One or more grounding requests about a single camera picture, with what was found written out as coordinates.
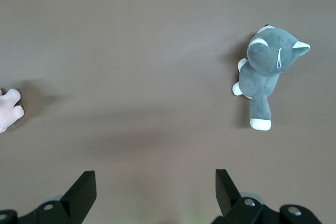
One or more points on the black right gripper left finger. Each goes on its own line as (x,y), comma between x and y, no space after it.
(78,195)

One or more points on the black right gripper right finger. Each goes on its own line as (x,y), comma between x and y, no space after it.
(225,195)

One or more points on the brown table cover sheet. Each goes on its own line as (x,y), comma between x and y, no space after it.
(157,51)

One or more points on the pale pink white plush dog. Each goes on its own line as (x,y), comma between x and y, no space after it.
(8,108)

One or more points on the grey white husky plush toy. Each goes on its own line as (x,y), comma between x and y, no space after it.
(260,72)

